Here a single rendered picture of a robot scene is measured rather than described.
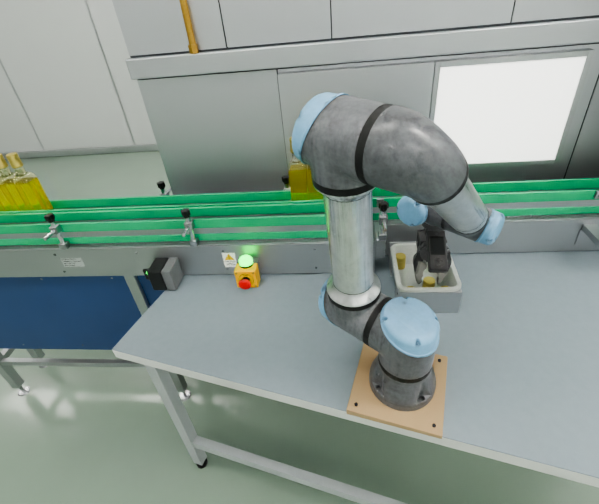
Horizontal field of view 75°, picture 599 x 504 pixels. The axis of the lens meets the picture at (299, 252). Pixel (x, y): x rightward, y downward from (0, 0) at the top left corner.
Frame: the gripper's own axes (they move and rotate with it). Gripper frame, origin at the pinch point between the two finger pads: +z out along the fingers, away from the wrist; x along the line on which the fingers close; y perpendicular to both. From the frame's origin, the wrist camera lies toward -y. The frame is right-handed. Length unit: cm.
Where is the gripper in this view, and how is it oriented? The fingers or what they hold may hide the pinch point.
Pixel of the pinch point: (429, 282)
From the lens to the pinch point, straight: 119.9
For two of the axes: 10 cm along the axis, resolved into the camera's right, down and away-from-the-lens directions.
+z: 0.9, 8.0, 5.9
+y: 1.0, -5.9, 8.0
